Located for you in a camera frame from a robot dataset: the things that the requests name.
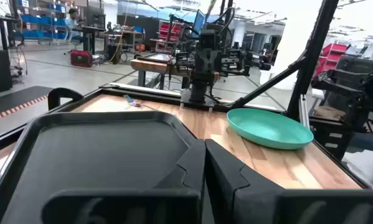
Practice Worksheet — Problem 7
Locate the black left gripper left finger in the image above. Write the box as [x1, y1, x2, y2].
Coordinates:
[42, 138, 207, 224]

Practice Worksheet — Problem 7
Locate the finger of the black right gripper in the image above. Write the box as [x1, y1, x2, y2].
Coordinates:
[207, 51, 222, 83]
[194, 51, 209, 83]

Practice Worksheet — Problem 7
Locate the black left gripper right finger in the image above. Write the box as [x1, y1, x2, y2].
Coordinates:
[204, 138, 373, 224]

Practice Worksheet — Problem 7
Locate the teal plate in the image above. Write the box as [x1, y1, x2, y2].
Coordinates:
[225, 108, 314, 151]

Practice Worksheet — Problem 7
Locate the multicoloured cutlery piece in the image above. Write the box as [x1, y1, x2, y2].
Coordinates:
[123, 94, 141, 108]

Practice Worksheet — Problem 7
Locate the black plastic tray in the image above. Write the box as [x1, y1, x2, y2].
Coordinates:
[0, 111, 205, 224]

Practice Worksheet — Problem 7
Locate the blue-lit monitor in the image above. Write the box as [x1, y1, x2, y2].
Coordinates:
[191, 9, 206, 35]

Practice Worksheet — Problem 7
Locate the rack with red bins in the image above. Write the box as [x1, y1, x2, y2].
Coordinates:
[313, 42, 349, 78]
[156, 20, 184, 52]

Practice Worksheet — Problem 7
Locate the wooden background table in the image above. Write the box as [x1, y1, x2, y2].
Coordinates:
[130, 52, 221, 91]

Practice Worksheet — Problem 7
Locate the black drawer unit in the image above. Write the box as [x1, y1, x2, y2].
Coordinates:
[309, 119, 356, 160]

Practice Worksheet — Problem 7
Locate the red tool case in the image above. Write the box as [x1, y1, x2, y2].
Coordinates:
[69, 49, 93, 68]

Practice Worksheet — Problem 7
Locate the person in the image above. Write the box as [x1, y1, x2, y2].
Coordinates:
[64, 8, 82, 42]

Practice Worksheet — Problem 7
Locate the shelf with blue bins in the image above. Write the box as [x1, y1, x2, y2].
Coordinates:
[16, 0, 68, 41]

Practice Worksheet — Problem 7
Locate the black mat with orange stripe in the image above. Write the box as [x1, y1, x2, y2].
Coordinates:
[0, 85, 55, 125]

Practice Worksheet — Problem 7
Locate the black table frame post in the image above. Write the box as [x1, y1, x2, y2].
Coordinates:
[229, 0, 341, 122]

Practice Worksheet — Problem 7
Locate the black curved bracket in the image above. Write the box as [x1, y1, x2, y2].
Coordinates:
[47, 87, 84, 111]

